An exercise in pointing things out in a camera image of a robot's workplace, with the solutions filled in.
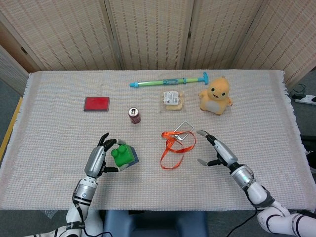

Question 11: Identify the white robot torso part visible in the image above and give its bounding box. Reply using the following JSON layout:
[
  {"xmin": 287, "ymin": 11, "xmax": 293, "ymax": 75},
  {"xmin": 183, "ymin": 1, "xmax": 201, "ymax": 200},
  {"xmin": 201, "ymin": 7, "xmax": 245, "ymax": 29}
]
[{"xmin": 82, "ymin": 209, "xmax": 104, "ymax": 237}]

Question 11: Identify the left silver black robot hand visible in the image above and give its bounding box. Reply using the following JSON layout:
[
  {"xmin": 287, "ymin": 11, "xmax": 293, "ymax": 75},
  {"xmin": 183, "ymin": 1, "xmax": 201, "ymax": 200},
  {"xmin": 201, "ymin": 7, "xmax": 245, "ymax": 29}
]
[{"xmin": 84, "ymin": 133, "xmax": 129, "ymax": 179}]

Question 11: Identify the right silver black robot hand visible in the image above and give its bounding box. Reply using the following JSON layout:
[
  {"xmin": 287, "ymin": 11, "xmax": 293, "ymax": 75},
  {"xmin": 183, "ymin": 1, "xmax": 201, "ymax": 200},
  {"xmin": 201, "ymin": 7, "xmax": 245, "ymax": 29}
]
[{"xmin": 196, "ymin": 130, "xmax": 240, "ymax": 171}]

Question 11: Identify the black equipment on floor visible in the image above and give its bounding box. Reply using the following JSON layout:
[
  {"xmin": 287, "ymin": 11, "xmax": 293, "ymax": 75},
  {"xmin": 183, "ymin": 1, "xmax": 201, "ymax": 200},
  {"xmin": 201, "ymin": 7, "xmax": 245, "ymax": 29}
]
[{"xmin": 300, "ymin": 135, "xmax": 316, "ymax": 173}]

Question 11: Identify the red soda can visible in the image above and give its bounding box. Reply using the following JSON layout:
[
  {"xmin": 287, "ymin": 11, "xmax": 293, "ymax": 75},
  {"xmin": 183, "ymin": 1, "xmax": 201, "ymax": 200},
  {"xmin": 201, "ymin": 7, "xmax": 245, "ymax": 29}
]
[{"xmin": 127, "ymin": 106, "xmax": 142, "ymax": 125}]

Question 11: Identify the green blue water pump toy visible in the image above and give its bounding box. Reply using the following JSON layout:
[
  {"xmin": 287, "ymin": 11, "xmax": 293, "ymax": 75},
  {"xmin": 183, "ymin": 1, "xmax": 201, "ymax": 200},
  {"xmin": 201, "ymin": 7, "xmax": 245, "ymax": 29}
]
[{"xmin": 129, "ymin": 72, "xmax": 209, "ymax": 88}]

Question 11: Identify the red flat ink pad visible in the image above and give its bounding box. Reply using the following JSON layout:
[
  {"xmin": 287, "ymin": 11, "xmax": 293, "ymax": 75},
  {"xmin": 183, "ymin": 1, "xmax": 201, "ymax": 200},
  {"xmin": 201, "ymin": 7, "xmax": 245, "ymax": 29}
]
[{"xmin": 83, "ymin": 96, "xmax": 110, "ymax": 112}]

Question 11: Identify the clear badge holder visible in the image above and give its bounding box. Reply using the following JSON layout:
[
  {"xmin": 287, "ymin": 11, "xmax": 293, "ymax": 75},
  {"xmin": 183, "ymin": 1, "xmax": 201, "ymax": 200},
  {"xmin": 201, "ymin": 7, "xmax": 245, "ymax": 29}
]
[{"xmin": 174, "ymin": 120, "xmax": 195, "ymax": 141}]

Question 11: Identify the orange lanyard ribbon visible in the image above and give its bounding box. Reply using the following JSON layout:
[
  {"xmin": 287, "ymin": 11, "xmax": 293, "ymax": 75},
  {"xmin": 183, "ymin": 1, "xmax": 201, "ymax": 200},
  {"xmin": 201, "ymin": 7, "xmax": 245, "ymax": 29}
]
[{"xmin": 159, "ymin": 131, "xmax": 198, "ymax": 170}]

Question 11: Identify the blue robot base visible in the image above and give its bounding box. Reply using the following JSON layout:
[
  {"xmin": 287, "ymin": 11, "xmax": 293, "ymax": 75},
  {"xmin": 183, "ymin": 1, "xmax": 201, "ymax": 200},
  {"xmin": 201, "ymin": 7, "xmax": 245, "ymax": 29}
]
[{"xmin": 102, "ymin": 209, "xmax": 208, "ymax": 237}]

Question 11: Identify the black charger cable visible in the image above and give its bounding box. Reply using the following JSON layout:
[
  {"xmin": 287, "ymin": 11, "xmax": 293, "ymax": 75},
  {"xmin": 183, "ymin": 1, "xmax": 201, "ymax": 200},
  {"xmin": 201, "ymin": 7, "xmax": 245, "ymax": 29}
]
[{"xmin": 290, "ymin": 83, "xmax": 307, "ymax": 98}]

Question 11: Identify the yellow dinosaur plush toy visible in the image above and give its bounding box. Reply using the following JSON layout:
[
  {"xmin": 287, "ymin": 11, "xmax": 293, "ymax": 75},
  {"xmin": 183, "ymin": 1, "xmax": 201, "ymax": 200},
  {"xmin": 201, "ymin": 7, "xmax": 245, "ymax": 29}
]
[{"xmin": 198, "ymin": 76, "xmax": 234, "ymax": 116}]

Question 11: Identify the white power strip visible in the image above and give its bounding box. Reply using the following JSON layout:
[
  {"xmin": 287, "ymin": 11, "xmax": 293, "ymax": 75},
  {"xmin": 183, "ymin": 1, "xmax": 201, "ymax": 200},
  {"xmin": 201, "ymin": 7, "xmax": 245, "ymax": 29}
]
[{"xmin": 295, "ymin": 94, "xmax": 316, "ymax": 106}]

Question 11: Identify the packaged snack with white label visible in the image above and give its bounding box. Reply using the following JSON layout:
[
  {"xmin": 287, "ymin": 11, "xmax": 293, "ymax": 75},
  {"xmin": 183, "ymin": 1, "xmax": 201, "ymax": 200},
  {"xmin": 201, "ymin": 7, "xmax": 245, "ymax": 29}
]
[{"xmin": 159, "ymin": 90, "xmax": 186, "ymax": 113}]

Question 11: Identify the white woven tablecloth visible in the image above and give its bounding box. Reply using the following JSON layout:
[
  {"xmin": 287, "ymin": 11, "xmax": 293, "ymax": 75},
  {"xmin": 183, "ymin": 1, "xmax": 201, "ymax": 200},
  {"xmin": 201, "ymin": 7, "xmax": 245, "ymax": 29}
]
[{"xmin": 0, "ymin": 70, "xmax": 309, "ymax": 212}]

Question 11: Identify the green toy block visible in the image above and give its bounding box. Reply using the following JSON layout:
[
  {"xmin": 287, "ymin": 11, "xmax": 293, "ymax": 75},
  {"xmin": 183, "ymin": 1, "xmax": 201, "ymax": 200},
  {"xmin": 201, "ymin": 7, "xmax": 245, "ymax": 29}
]
[{"xmin": 111, "ymin": 144, "xmax": 135, "ymax": 168}]

